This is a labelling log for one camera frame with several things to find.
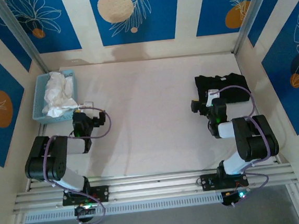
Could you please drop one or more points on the white t-shirt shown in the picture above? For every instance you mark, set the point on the white t-shirt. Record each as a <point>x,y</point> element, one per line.
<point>56,94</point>

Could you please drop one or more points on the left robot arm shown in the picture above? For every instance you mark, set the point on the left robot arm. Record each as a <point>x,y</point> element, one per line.
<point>49,162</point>

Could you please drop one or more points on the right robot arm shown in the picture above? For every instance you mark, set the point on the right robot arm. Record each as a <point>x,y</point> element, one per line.
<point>257,144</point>

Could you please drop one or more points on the folded black t-shirt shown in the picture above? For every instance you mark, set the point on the folded black t-shirt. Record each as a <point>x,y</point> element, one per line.
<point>233,86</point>

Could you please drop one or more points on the pale table cover sheet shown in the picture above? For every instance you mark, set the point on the pale table cover sheet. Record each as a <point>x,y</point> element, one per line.
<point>150,117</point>

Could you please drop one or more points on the light blue plastic basket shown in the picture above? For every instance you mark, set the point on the light blue plastic basket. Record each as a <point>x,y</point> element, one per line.
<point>37,101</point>

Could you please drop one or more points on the black left controller board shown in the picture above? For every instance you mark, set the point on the black left controller board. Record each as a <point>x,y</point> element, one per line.
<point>83,210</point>

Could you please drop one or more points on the black controller board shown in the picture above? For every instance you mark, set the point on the black controller board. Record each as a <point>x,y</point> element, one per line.
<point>83,210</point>
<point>230,198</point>

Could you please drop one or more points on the black right controller board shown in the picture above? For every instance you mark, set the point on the black right controller board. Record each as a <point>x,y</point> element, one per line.
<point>230,198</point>

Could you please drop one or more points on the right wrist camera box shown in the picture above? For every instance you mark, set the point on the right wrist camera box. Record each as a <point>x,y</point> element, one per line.
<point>212,96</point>

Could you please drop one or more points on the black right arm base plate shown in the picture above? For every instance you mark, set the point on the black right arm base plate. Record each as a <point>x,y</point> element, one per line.
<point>208,181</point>

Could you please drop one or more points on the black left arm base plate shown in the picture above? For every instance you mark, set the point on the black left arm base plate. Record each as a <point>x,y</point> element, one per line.
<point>103,193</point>

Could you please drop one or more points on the aluminium rail frame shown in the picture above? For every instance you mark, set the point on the aluminium rail frame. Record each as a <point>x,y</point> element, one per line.
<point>156,187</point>

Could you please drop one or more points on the aluminium corner post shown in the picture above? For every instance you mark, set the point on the aluminium corner post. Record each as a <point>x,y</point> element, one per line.
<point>248,11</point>
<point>19,34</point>

